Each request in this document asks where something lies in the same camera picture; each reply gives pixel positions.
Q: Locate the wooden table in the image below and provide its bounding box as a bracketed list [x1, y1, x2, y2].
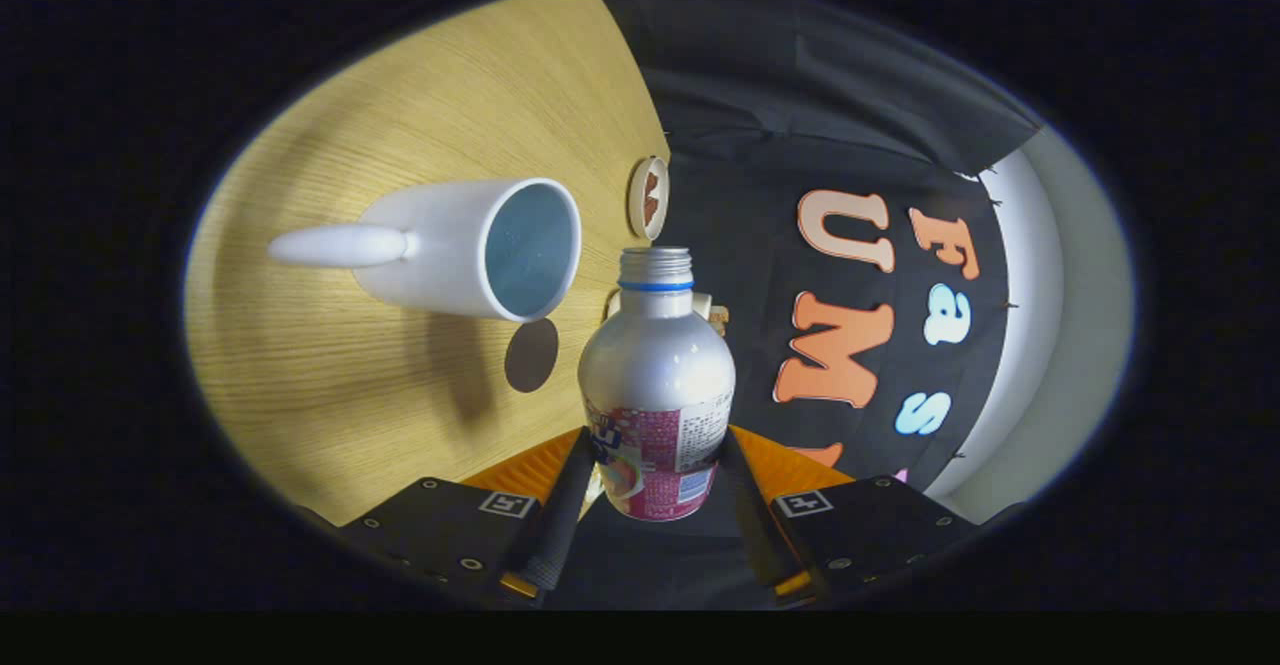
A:
[183, 0, 671, 528]

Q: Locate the white cup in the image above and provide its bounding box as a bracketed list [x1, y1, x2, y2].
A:
[267, 177, 583, 323]

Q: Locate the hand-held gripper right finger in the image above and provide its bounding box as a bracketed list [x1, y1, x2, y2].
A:
[722, 425, 981, 606]

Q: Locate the white toaster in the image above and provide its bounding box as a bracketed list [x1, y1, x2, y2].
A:
[603, 288, 715, 324]

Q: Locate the black backdrop cloth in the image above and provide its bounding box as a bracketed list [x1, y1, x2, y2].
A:
[545, 0, 1046, 611]

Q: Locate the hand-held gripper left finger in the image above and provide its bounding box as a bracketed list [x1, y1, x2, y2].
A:
[340, 426, 596, 608]

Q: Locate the white round plate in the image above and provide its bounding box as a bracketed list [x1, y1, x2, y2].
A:
[627, 155, 671, 242]

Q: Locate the dark round coaster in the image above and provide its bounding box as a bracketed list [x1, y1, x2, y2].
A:
[503, 317, 560, 394]

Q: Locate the silver juice bottle red label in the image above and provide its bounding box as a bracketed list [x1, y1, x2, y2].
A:
[577, 246, 737, 523]

